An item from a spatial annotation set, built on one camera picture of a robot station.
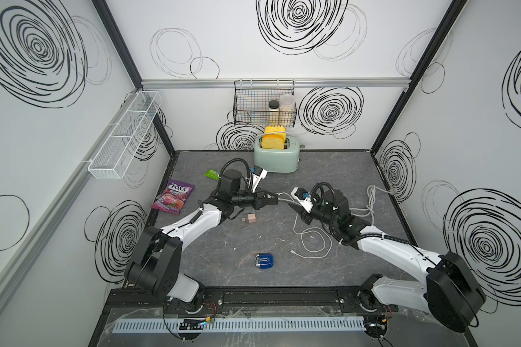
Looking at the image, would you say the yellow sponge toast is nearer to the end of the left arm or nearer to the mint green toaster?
the mint green toaster

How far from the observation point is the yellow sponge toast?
98 cm

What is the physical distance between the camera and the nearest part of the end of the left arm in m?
0.66

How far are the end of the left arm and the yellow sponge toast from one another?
310mm

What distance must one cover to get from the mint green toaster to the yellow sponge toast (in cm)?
1

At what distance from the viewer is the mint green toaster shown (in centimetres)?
103

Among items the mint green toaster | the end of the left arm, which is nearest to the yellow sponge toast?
the mint green toaster

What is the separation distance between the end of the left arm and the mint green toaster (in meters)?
0.32
